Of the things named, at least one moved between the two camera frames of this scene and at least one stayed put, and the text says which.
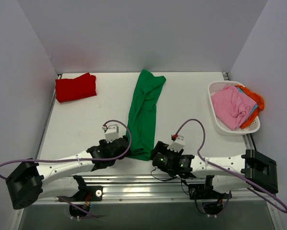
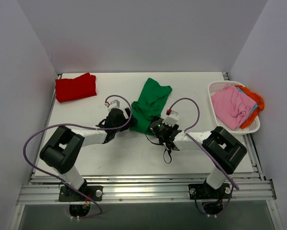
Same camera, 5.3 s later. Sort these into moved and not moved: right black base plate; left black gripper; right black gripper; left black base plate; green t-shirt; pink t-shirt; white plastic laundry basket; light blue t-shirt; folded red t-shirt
Moved: left black gripper; green t-shirt; right black gripper
Not moved: left black base plate; folded red t-shirt; light blue t-shirt; right black base plate; white plastic laundry basket; pink t-shirt
